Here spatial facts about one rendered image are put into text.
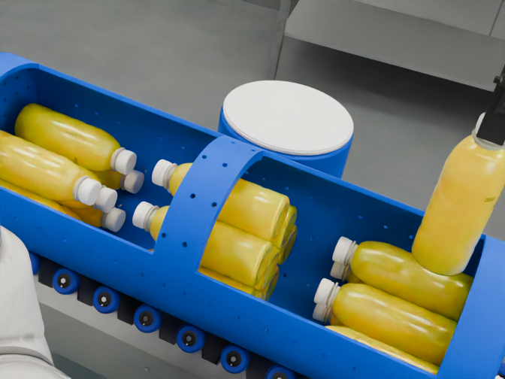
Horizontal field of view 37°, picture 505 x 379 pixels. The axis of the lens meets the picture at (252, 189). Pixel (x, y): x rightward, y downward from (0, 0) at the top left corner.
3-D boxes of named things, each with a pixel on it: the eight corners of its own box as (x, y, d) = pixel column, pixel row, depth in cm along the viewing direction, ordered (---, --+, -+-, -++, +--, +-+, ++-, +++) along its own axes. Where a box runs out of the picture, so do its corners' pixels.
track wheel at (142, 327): (164, 310, 114) (167, 310, 116) (138, 299, 115) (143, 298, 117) (152, 338, 114) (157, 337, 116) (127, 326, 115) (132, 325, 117)
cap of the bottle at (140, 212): (152, 227, 114) (142, 222, 114) (159, 204, 113) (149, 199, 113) (140, 232, 110) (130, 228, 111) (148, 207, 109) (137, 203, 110)
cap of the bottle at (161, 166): (160, 190, 112) (149, 186, 113) (171, 183, 116) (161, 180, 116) (166, 166, 111) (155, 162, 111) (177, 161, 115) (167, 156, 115)
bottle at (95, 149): (35, 94, 127) (131, 131, 122) (42, 123, 132) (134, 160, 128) (10, 119, 122) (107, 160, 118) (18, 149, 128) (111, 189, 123)
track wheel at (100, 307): (121, 292, 116) (126, 291, 118) (96, 280, 117) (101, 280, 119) (110, 318, 116) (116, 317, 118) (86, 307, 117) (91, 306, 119)
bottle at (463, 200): (400, 242, 95) (448, 119, 84) (445, 234, 98) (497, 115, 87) (430, 281, 90) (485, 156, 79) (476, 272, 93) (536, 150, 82)
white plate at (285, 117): (207, 81, 163) (207, 86, 163) (246, 155, 142) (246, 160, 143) (323, 78, 172) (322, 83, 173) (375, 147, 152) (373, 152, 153)
